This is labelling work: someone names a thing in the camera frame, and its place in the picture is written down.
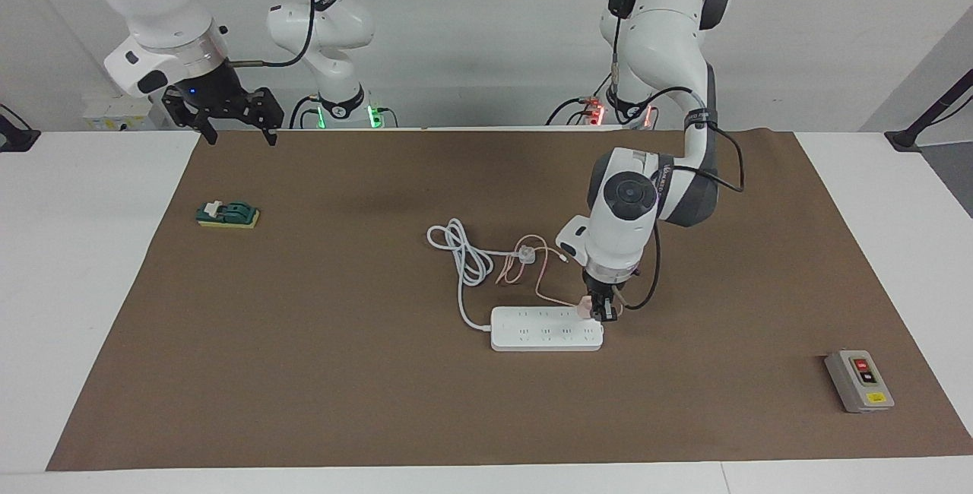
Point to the black camera stand clamp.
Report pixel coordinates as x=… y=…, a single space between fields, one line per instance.
x=904 y=140

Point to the brown table mat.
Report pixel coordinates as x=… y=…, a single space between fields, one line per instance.
x=304 y=403

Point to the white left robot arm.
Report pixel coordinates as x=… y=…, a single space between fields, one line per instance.
x=623 y=220

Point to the white power strip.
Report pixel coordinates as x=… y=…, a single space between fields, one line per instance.
x=543 y=334

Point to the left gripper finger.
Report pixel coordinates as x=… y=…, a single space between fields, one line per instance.
x=608 y=310

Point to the white background box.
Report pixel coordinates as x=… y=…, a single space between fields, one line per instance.
x=114 y=115

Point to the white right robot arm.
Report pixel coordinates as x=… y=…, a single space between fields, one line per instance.
x=152 y=0

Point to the green knife switch block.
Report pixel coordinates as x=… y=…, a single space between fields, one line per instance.
x=228 y=214

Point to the pink charger plug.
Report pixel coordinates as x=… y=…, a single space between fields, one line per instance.
x=585 y=308

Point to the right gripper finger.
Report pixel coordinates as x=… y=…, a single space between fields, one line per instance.
x=270 y=114
x=207 y=129

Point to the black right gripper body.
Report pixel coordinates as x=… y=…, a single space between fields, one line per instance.
x=217 y=95

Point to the black table clamp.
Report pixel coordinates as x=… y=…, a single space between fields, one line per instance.
x=17 y=140

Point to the grey on-off switch box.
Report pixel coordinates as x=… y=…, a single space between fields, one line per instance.
x=860 y=381

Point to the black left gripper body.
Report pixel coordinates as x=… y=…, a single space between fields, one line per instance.
x=608 y=290

